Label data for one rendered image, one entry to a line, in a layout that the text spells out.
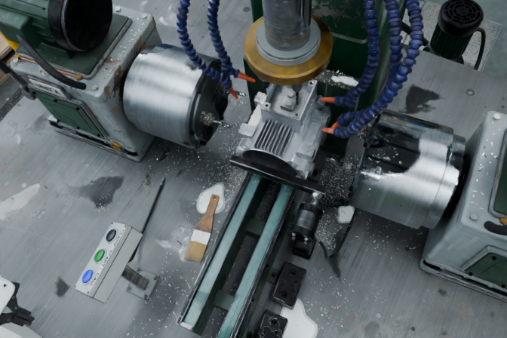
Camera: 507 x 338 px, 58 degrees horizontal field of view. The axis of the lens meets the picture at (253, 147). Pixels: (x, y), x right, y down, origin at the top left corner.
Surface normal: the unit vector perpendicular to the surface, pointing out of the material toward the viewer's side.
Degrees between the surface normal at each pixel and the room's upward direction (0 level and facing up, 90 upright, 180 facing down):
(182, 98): 32
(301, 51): 0
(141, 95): 43
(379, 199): 69
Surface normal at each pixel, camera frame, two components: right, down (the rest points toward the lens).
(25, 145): -0.08, -0.47
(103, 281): 0.73, 0.02
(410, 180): -0.29, 0.11
